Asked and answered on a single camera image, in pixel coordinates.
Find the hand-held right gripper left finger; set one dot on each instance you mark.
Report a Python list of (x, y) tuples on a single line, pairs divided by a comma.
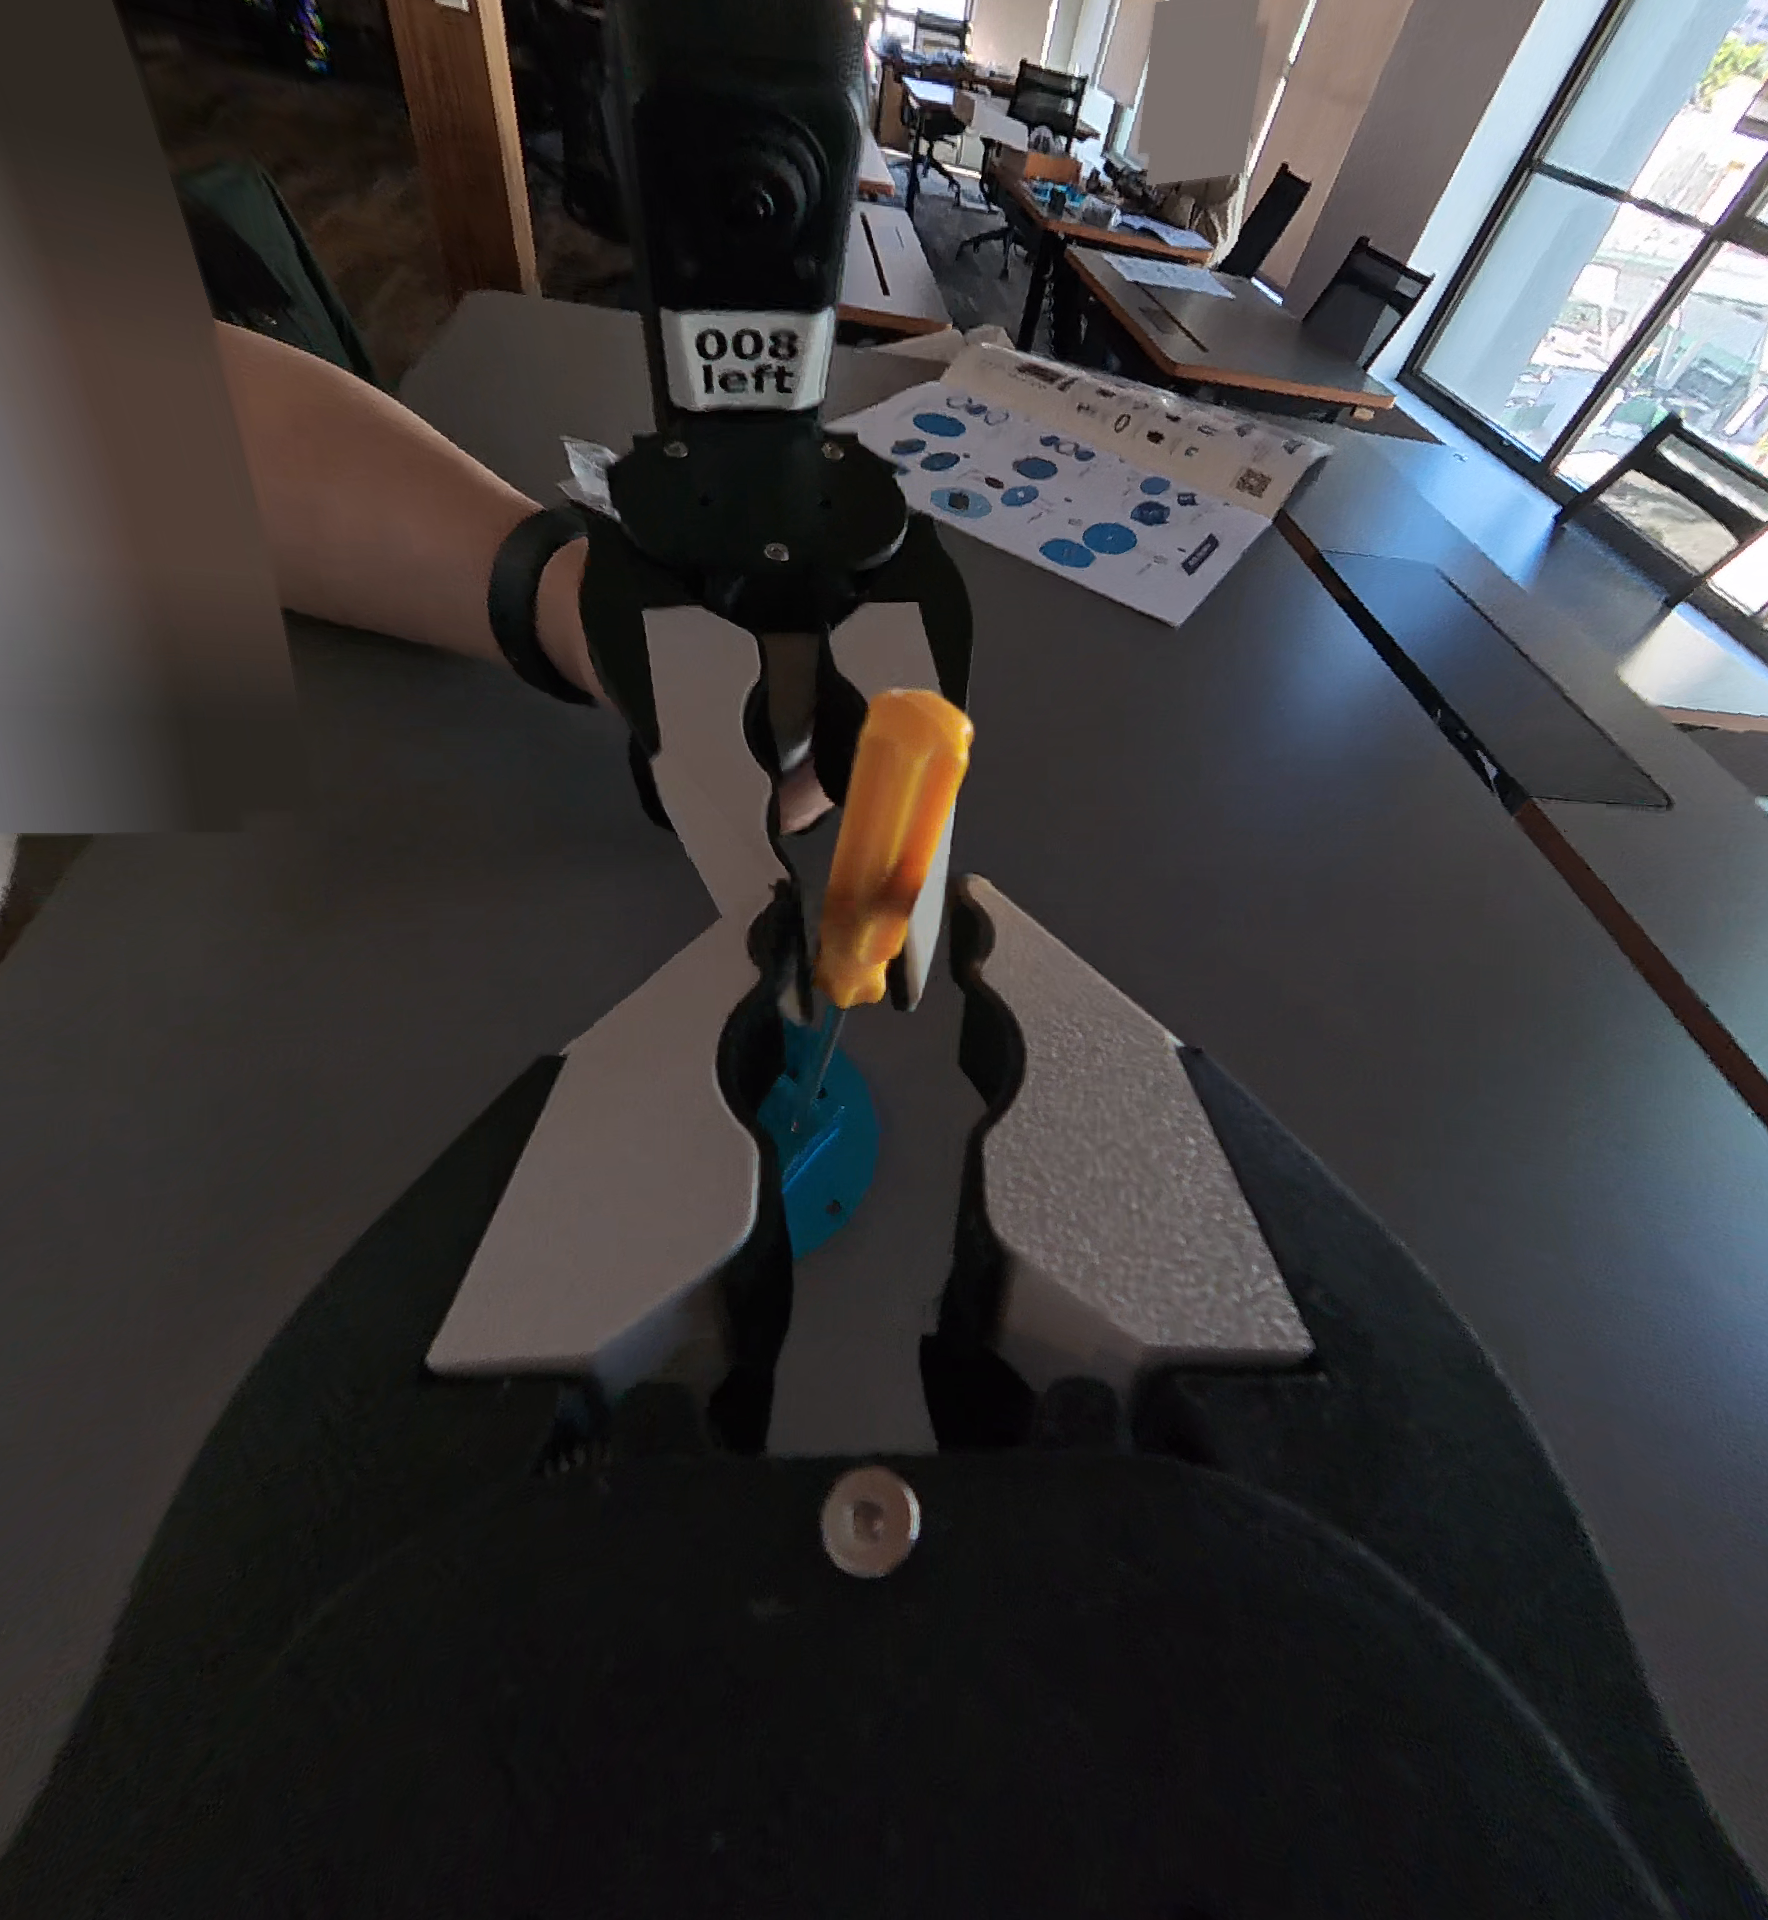
[(600, 1216)]

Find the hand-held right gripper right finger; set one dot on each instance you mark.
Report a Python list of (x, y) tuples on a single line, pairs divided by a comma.
[(1138, 1216)]

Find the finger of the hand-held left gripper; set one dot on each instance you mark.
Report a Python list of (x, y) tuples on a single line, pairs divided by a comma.
[(885, 652), (703, 720)]

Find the yellow screwdriver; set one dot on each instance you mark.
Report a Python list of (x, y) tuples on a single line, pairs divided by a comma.
[(898, 811)]

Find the blue disc with square bracket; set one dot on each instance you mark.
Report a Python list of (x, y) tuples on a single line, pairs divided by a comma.
[(831, 1169)]

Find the person's left forearm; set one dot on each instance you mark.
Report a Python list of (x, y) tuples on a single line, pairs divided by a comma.
[(374, 510)]

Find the grey desk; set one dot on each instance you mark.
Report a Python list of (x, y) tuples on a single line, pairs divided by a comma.
[(1273, 975), (1245, 338), (892, 269), (1648, 720)]

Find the distant cluttered desk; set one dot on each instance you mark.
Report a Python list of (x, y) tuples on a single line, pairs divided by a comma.
[(1109, 211)]

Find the person's left hand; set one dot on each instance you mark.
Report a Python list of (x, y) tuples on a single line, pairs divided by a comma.
[(808, 794)]

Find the clear plastic bag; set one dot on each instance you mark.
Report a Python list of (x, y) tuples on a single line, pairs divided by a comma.
[(591, 472)]

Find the cardboard box with blue print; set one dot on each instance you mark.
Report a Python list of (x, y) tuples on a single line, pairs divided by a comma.
[(1095, 495)]

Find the black office chair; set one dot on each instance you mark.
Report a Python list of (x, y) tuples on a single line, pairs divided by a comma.
[(937, 91), (1045, 104)]

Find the wooden pillar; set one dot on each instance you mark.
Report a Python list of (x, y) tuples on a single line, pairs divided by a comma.
[(464, 135)]

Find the dark bag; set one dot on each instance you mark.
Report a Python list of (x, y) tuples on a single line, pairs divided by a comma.
[(269, 269)]

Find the beige roller blind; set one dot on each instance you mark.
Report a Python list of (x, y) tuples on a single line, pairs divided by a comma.
[(1425, 135)]

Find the large glass window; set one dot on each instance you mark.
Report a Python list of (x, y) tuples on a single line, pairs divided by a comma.
[(1695, 225)]

